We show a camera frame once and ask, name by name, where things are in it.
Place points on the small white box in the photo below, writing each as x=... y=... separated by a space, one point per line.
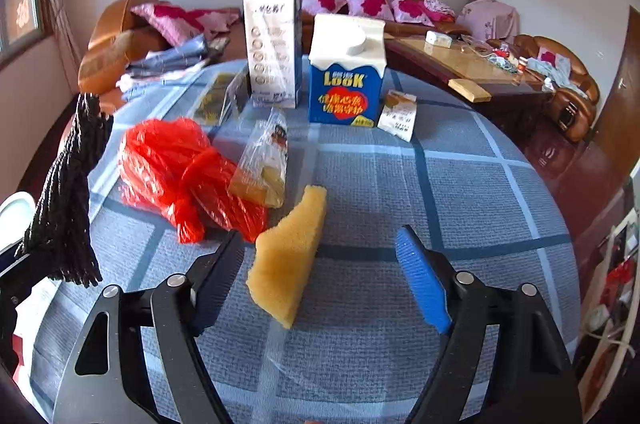
x=439 y=39

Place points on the wooden coffee table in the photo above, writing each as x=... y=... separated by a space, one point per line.
x=450 y=64

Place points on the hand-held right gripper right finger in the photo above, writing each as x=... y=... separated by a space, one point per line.
x=422 y=279

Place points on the blue plaid tablecloth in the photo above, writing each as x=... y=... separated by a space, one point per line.
x=400 y=184

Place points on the pink cloth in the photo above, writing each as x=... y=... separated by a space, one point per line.
x=440 y=9

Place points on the brown wooden door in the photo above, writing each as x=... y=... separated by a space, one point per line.
x=620 y=104

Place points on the light cloth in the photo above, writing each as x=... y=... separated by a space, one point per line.
x=550 y=69

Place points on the wooden block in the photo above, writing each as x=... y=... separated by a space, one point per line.
x=470 y=90

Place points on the clear plastic packet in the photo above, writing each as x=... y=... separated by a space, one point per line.
x=215 y=99

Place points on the small paper packet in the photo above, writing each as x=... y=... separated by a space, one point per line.
x=397 y=114

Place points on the blue white milk carton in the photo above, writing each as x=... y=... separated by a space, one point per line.
x=345 y=89

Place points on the clear yellow wrapper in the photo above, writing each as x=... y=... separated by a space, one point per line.
x=265 y=164

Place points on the folded blue plaid cloth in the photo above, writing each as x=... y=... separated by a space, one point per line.
x=170 y=59

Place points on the brown leather armchair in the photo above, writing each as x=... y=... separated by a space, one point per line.
x=575 y=104

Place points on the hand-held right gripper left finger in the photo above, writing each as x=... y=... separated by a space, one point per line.
x=220 y=274

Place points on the yellow sponge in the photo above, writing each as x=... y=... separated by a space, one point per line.
x=285 y=264

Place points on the tall white carton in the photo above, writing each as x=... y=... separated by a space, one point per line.
x=272 y=49

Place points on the pink floral cover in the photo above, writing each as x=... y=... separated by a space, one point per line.
x=487 y=19

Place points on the red plastic bag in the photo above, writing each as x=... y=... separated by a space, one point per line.
x=165 y=164

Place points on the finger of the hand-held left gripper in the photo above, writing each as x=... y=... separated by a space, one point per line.
x=15 y=276

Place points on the brown leather chaise sofa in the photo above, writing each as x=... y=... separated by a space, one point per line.
x=107 y=49

